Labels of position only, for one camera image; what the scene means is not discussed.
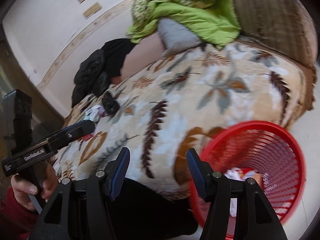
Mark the purple plastic wrapper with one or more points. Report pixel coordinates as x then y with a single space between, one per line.
102 112

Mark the brown striped headboard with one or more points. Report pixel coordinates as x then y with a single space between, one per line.
281 25

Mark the pink quilted mattress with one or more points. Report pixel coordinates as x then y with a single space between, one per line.
149 50

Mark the red cigarette pack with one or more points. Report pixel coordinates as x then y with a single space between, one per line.
86 138

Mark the mint green white sock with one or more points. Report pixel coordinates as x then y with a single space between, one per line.
92 114

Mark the black puffer jacket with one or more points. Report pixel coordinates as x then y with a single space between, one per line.
91 78

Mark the green floral quilt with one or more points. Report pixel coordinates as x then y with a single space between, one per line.
214 21

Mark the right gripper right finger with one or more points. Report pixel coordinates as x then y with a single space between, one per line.
255 216

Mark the grey quilted pillow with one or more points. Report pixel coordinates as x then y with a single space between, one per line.
176 37

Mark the black plastic bag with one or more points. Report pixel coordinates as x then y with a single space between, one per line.
110 104

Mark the red plastic waste basket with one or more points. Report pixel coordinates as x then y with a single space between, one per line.
260 150

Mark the black cloth garment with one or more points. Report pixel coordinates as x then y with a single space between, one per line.
115 52

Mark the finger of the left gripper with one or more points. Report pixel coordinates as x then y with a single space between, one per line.
22 120
65 136

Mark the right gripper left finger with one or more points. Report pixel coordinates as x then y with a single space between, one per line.
83 209

